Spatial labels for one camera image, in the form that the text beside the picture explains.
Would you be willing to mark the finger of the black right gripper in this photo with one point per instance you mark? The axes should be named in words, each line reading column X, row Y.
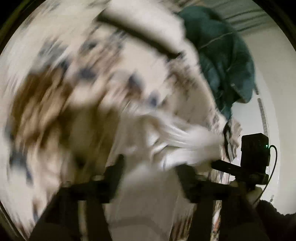
column 226, row 167

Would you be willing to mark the floral bed blanket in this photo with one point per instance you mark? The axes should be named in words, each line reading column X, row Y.
column 66, row 80

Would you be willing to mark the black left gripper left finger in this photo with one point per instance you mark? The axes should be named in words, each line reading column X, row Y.
column 59, row 221

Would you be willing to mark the white folded garment black trim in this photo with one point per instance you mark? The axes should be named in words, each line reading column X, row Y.
column 149, row 21

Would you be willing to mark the white t-shirt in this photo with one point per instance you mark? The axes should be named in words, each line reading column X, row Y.
column 150, row 204

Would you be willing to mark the white curved headboard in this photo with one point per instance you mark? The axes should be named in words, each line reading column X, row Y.
column 272, row 110

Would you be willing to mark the dark green plush blanket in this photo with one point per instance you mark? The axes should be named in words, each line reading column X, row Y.
column 224, row 57

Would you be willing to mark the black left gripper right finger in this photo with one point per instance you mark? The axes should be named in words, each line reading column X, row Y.
column 203, row 193

